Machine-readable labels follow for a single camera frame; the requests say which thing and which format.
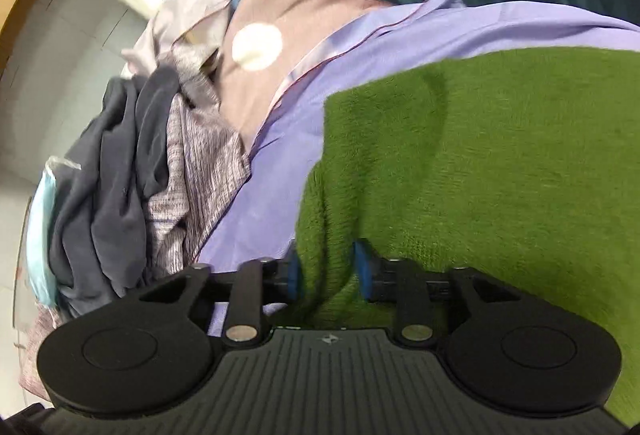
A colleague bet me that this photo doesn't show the pale lilac cloth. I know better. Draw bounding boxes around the pale lilac cloth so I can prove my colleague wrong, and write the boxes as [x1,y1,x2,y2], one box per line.
[120,0,236,80]

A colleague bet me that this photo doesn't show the purple bed sheet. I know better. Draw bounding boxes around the purple bed sheet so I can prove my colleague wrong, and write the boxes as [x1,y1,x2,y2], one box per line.
[197,0,640,336]

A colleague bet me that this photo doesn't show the green knit sweater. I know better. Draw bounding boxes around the green knit sweater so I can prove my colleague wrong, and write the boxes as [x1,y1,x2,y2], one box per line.
[295,46,640,428]

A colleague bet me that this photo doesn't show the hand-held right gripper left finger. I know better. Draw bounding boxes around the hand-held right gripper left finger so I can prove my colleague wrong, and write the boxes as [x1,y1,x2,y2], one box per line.
[139,249,302,348]

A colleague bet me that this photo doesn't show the light blue face mask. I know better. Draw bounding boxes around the light blue face mask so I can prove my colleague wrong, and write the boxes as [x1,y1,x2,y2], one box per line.
[25,157,81,308]

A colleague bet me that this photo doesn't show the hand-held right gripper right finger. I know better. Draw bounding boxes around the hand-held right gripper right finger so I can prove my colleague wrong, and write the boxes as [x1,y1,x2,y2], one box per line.
[354,239,523,348]

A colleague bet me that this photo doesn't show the pink pillow with white dot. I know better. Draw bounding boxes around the pink pillow with white dot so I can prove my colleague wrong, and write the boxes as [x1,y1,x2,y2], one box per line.
[215,0,396,150]

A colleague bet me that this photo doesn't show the dark grey garment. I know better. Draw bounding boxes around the dark grey garment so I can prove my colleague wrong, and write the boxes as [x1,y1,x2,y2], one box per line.
[47,65,186,318]

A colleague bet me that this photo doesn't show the mauve striped cloth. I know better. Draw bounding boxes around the mauve striped cloth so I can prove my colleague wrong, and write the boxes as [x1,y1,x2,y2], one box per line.
[20,50,251,401]

